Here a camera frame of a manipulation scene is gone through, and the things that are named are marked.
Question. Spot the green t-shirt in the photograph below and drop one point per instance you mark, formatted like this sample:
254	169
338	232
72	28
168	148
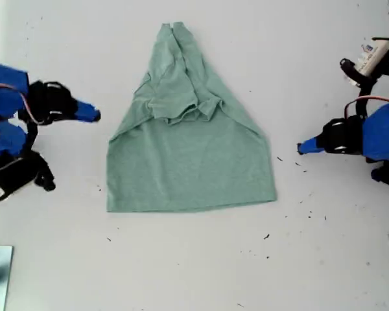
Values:
188	168

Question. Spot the black camera stalk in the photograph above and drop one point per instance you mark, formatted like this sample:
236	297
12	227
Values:
32	139
364	100

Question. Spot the shiny steel plate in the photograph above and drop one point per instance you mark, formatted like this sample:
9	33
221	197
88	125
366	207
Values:
3	278

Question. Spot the white labelled wrist camera box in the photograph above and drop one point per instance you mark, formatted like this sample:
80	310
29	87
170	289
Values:
372	60

